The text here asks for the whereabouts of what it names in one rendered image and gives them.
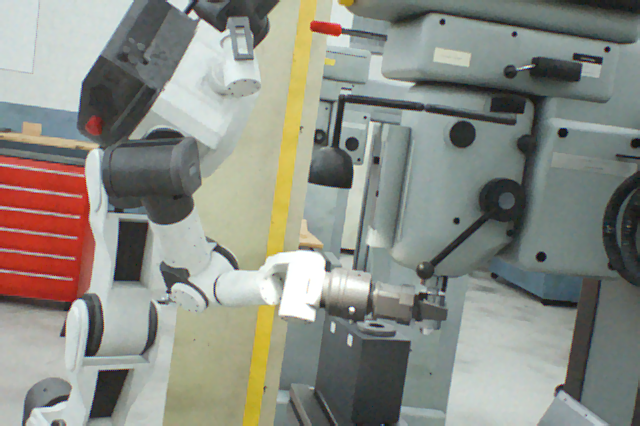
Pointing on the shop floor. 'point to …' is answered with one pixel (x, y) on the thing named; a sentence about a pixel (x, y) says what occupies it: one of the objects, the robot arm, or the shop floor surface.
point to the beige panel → (252, 232)
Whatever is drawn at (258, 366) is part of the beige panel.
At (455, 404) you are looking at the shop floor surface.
